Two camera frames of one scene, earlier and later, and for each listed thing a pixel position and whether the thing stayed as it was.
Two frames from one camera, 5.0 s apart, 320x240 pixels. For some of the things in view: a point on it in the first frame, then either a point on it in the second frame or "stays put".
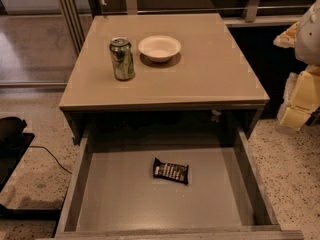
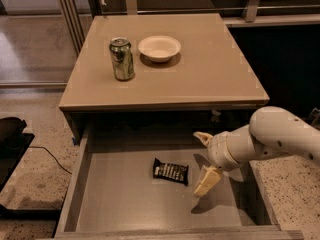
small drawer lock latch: x=215 y=117 stays put
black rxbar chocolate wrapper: x=171 y=171 stays put
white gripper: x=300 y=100 to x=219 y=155
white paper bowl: x=159 y=48 stays put
